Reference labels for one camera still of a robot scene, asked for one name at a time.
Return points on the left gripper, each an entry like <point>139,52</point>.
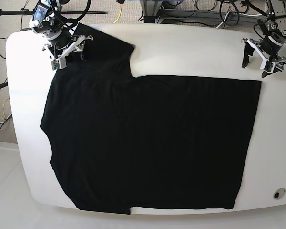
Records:
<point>267,48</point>

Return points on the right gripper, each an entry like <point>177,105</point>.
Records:
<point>65,46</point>

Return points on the black T-shirt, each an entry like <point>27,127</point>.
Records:
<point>155,141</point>

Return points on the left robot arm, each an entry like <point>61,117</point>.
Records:
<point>274,37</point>

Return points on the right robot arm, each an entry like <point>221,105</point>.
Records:
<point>59,31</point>

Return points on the black tripod stand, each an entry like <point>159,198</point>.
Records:
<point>14,13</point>

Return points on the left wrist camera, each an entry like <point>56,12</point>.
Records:
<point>267,66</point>

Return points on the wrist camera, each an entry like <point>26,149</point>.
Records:
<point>59,63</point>
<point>267,66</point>

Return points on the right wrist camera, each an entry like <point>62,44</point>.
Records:
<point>59,63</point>

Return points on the grey metal base frame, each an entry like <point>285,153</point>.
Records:
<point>225,14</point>

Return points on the table cable grommet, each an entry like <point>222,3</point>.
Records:
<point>279,193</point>

